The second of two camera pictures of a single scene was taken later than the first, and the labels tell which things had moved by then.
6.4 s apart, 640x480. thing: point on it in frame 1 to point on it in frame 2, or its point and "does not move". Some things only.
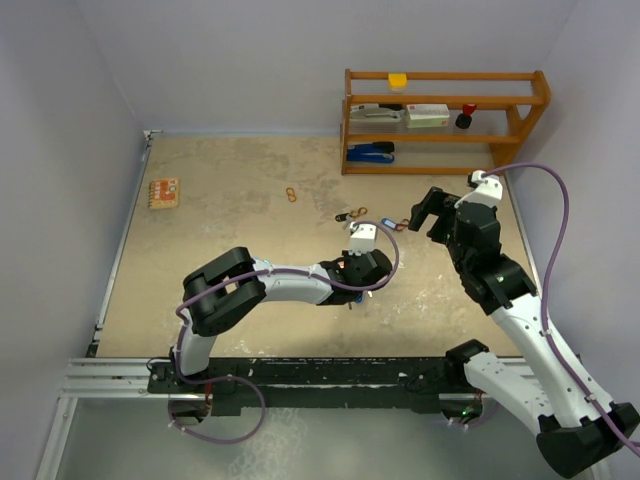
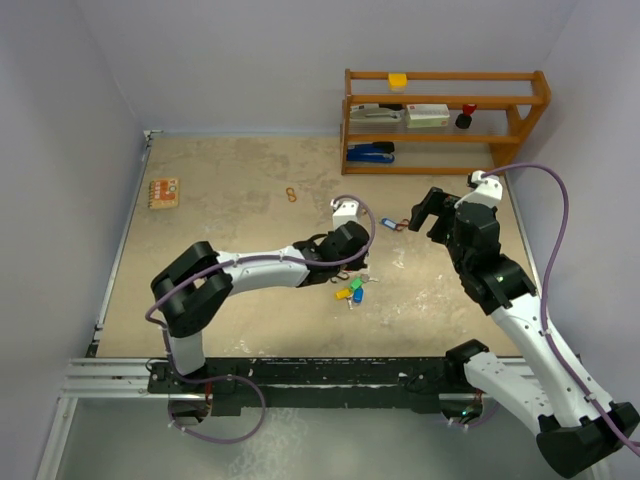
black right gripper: (439, 203) does not move
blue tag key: (389, 223) does not move
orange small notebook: (163, 193) does not move
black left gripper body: (349, 258) to (353, 265)
